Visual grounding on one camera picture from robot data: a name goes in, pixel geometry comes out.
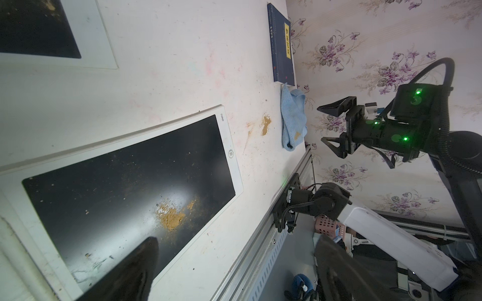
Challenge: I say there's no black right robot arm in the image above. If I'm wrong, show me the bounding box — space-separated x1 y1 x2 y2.
284 58 481 298

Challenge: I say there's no white framed tablet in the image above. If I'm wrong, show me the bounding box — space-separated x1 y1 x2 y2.
1 105 244 300
1 0 117 70

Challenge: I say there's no light blue microfiber cloth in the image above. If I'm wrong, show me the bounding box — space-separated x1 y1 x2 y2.
281 84 308 152

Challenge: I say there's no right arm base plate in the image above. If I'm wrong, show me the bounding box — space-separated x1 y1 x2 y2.
272 172 302 233

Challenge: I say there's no dark blue book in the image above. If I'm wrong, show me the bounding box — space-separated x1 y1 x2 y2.
267 3 295 87

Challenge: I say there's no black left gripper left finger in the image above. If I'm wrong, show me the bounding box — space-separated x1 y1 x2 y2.
79 237 159 300

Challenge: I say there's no pink perforated basket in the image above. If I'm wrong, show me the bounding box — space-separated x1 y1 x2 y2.
315 215 346 238

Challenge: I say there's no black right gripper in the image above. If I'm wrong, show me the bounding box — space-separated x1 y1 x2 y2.
317 96 380 158

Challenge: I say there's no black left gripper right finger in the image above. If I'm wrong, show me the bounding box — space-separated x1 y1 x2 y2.
315 235 395 300

